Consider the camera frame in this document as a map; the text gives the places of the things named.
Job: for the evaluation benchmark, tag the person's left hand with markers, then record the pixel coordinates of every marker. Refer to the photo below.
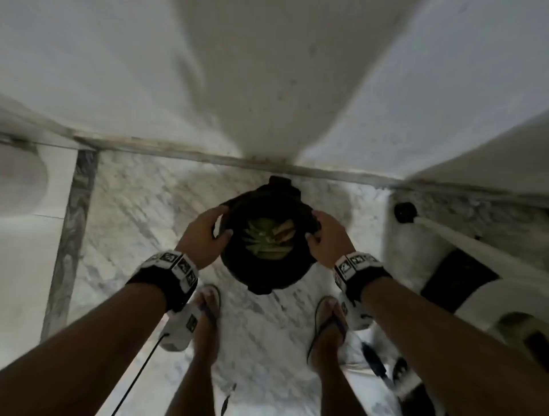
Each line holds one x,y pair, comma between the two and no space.
198,242

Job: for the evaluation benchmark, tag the person's right hand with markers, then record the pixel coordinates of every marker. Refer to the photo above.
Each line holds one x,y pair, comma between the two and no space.
332,244

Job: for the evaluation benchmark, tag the person's right thumb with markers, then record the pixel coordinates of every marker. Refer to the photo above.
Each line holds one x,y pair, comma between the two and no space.
313,243

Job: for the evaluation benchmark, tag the person's left thumb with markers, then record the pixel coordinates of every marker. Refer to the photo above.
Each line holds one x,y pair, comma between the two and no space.
223,241

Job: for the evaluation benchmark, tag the person's left forearm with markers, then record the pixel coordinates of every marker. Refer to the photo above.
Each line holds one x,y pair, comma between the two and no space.
81,351

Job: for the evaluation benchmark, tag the person's right forearm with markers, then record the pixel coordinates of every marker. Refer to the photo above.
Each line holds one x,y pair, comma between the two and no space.
450,347

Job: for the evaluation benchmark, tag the green vegetable scraps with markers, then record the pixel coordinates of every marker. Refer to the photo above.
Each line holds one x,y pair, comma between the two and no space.
268,240

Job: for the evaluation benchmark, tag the black white right wrist band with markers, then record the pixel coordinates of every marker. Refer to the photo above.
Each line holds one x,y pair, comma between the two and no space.
358,274

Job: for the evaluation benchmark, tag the black white wrist band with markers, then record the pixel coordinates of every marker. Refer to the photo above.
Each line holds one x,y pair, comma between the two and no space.
165,274
358,274

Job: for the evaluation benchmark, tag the black white left wrist band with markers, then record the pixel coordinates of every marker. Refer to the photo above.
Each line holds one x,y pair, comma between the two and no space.
165,274

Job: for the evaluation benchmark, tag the dark left sandal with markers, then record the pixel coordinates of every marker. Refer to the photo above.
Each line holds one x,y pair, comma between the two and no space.
211,308

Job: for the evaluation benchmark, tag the dark sandal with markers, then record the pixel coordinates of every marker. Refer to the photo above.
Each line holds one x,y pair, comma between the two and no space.
211,308
332,325

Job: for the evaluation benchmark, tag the dark right sandal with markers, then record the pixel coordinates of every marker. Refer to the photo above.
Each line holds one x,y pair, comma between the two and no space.
332,325

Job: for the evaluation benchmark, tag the black round knob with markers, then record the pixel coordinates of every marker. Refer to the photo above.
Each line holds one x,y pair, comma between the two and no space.
405,212

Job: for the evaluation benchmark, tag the person's right leg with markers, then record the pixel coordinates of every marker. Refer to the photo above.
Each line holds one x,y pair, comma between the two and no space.
330,355

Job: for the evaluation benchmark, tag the person's leg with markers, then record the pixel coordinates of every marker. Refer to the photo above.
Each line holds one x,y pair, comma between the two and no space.
330,355
199,355

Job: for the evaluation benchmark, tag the person's left leg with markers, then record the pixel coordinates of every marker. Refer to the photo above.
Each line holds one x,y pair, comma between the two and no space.
199,355

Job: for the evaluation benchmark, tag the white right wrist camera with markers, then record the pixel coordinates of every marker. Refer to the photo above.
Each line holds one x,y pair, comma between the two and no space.
356,315

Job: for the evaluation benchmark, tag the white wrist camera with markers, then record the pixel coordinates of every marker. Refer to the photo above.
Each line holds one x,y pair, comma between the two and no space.
182,328
356,315

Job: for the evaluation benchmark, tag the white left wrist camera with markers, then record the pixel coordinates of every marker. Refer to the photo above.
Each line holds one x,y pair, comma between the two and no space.
182,328

